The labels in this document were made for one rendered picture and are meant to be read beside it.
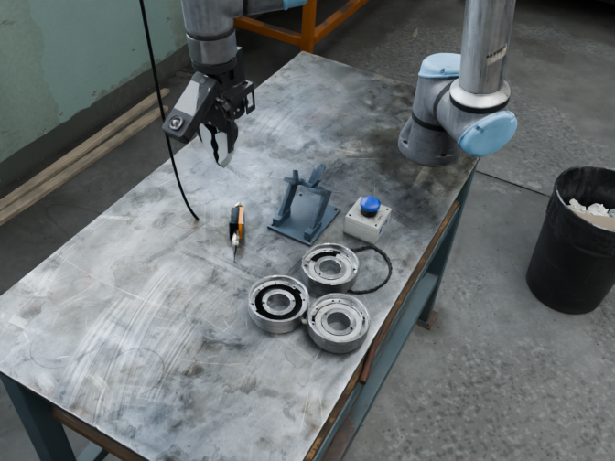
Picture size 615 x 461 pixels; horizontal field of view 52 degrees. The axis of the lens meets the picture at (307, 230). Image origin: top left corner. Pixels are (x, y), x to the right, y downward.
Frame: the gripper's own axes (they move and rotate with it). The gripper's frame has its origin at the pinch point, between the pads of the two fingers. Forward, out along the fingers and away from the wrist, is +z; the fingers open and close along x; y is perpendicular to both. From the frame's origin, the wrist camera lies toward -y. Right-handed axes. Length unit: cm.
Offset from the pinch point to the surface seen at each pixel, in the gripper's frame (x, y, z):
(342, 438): -27, 2, 75
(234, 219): -1.6, 0.4, 13.4
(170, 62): 156, 135, 88
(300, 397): -32.2, -22.2, 18.2
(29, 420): 16, -44, 40
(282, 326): -23.2, -14.3, 15.2
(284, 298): -19.4, -8.5, 16.3
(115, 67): 152, 98, 72
